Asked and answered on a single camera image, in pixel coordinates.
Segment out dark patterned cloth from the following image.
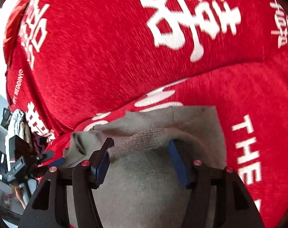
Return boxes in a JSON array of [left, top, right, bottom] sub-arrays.
[[31, 132, 49, 154]]

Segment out grey white knitted garment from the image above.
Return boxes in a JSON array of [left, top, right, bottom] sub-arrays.
[[5, 109, 25, 154]]

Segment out grey sweater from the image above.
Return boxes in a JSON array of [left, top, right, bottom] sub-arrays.
[[64, 106, 226, 227]]

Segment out red blanket white characters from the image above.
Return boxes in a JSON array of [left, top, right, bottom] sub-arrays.
[[4, 0, 288, 227]]

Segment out person's left hand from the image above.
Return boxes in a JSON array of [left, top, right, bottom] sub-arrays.
[[15, 187, 26, 209]]

